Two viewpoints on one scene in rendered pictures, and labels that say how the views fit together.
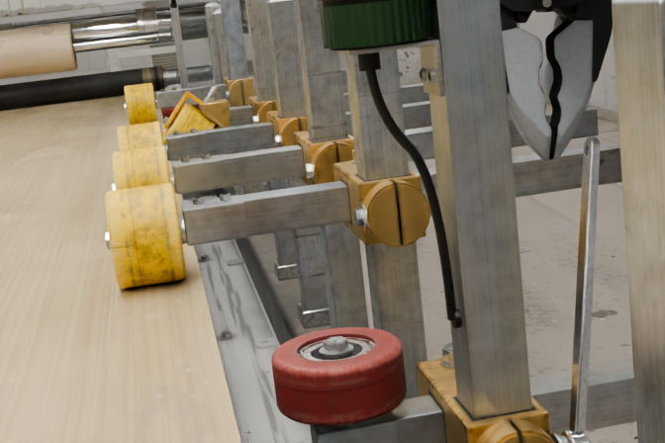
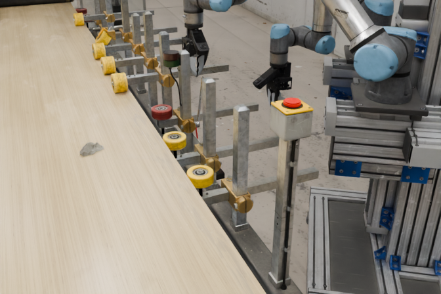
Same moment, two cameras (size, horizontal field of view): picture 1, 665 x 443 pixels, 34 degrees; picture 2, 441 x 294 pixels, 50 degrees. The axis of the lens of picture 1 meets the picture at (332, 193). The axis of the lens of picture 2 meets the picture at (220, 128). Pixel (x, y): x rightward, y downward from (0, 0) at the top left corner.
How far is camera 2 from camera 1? 1.18 m
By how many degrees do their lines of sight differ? 20
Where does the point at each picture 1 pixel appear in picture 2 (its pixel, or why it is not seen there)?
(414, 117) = not seen: hidden behind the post
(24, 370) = (107, 110)
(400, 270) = (168, 90)
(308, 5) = (147, 28)
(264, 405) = not seen: hidden behind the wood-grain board
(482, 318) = (184, 105)
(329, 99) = (151, 48)
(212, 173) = (124, 63)
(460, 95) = (183, 73)
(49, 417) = (119, 119)
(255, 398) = not seen: hidden behind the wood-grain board
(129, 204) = (117, 77)
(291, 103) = (137, 41)
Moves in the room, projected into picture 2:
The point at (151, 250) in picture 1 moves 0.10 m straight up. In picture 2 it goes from (122, 86) to (120, 63)
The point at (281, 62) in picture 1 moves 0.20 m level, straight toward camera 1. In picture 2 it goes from (135, 31) to (140, 41)
